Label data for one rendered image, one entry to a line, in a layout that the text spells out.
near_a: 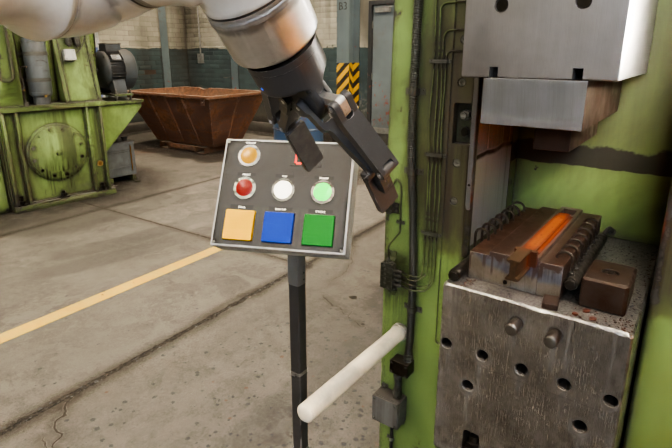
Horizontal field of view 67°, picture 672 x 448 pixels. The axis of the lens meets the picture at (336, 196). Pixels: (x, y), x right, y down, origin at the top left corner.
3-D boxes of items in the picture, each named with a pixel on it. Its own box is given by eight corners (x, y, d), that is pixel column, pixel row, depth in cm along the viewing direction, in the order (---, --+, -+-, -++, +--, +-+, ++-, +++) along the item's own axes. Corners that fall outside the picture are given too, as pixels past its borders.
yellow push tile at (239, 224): (250, 240, 122) (254, 210, 124) (221, 238, 124) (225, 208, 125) (253, 242, 124) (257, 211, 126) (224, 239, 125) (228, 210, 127)
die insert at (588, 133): (568, 152, 108) (572, 124, 106) (532, 148, 112) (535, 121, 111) (596, 134, 131) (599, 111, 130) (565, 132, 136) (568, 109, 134)
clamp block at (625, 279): (624, 318, 99) (629, 288, 97) (577, 305, 104) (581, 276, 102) (632, 295, 109) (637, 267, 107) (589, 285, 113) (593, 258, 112)
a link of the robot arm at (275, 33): (257, -44, 49) (283, 10, 53) (186, 13, 46) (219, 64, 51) (318, -35, 43) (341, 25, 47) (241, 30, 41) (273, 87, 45)
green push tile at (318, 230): (331, 246, 119) (335, 215, 121) (300, 244, 120) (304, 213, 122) (332, 247, 121) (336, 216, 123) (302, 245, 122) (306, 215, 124)
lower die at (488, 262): (559, 301, 106) (564, 263, 104) (467, 276, 118) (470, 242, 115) (597, 242, 139) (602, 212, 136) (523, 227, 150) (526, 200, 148)
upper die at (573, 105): (581, 131, 96) (588, 80, 94) (479, 123, 108) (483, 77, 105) (617, 111, 129) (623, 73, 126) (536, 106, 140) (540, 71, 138)
